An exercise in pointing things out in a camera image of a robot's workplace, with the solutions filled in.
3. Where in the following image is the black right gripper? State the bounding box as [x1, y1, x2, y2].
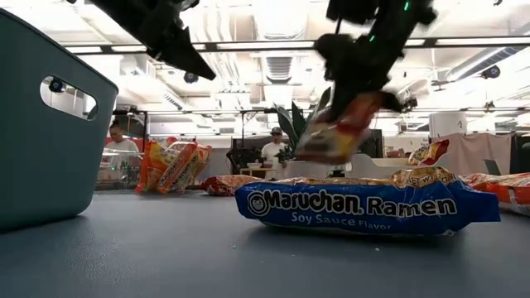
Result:
[316, 7, 436, 122]

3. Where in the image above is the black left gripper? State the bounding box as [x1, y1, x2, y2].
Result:
[90, 0, 217, 82]

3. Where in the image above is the red Maruchan ramen pack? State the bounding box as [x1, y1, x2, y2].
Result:
[201, 174, 266, 197]
[407, 139, 451, 166]
[295, 90, 386, 166]

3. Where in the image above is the blue Maruchan ramen pack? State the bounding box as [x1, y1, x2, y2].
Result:
[234, 166, 502, 237]

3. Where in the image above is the teal plastic bin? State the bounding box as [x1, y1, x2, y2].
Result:
[0, 7, 120, 233]

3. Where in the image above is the small black monitor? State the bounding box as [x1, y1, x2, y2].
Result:
[359, 128, 384, 159]

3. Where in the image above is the white plastic bin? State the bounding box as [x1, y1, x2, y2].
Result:
[355, 153, 451, 179]

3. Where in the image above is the snake plant in white pot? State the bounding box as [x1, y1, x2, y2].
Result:
[275, 85, 335, 179]

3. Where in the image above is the white cylinder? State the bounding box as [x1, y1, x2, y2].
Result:
[429, 111, 468, 138]

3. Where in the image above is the person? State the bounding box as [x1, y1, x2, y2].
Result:
[260, 126, 291, 171]
[105, 119, 141, 154]

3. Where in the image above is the beige draped cloth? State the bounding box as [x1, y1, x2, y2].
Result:
[430, 132, 514, 177]

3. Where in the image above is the blue-grey table mat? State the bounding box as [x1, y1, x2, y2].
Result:
[0, 190, 530, 298]

